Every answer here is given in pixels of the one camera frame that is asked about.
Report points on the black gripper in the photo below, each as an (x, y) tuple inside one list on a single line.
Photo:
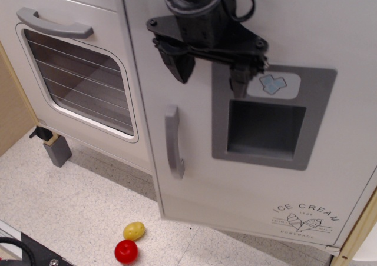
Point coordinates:
[(211, 30)]

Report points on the white toy fridge door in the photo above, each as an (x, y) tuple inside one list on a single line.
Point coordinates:
[(293, 160)]

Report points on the white toy kitchen cabinet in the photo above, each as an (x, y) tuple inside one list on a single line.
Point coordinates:
[(252, 116)]

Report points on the white toy oven door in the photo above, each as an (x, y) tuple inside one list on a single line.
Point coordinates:
[(84, 89)]

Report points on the grey kitchen leg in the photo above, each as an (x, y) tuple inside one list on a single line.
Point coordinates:
[(59, 152)]

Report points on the black clamp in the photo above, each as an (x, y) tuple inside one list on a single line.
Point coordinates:
[(41, 133)]

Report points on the yellow toy potato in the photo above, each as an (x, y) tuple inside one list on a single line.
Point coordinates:
[(133, 231)]

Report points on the red toy tomato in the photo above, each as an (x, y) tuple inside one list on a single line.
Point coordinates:
[(126, 251)]

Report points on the grey fridge door handle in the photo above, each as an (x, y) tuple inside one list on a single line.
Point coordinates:
[(171, 123)]

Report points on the grey oven door handle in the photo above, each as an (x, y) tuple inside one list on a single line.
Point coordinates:
[(30, 17)]

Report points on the wooden side post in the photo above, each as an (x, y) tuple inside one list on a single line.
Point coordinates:
[(358, 234)]

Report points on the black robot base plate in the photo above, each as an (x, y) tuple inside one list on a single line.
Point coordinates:
[(42, 254)]

